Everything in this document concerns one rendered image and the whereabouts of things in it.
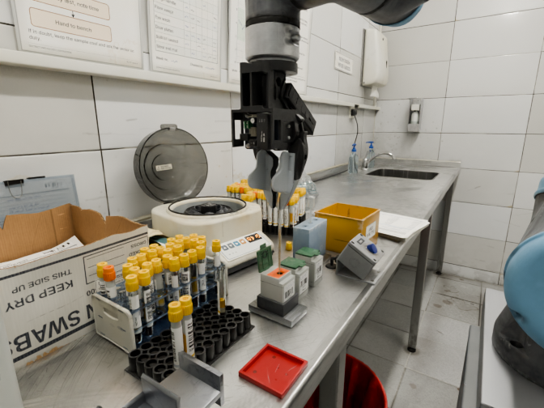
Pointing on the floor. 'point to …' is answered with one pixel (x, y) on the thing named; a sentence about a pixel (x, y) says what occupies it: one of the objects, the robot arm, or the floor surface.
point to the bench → (337, 294)
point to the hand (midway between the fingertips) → (279, 199)
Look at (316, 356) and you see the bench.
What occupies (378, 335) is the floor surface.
